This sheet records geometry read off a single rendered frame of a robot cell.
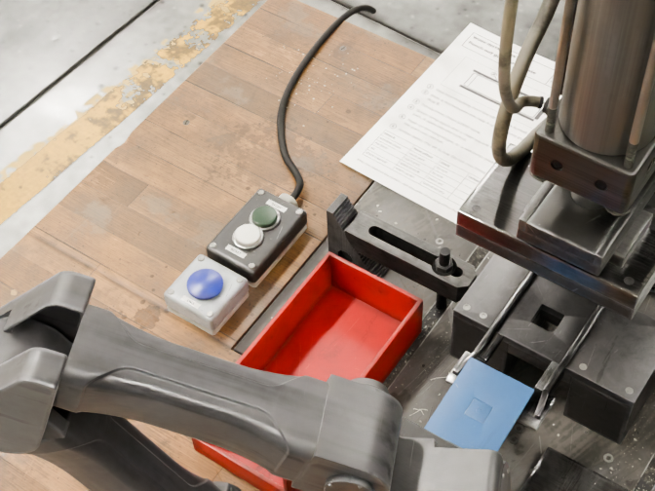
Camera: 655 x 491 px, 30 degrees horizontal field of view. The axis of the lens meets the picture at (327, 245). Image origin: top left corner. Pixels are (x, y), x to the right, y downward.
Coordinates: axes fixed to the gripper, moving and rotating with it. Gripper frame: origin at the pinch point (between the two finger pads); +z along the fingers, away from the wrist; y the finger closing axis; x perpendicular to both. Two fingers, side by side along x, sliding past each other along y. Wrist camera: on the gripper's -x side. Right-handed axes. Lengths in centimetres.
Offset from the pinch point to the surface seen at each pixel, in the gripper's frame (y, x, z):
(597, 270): 23.7, -5.8, -4.5
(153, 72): 35, 126, 143
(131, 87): 30, 127, 140
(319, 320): 7.9, 21.5, 17.1
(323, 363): 4.0, 18.1, 14.7
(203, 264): 7.5, 35.6, 14.4
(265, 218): 15.2, 32.9, 18.0
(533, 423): 9.0, -5.2, 7.8
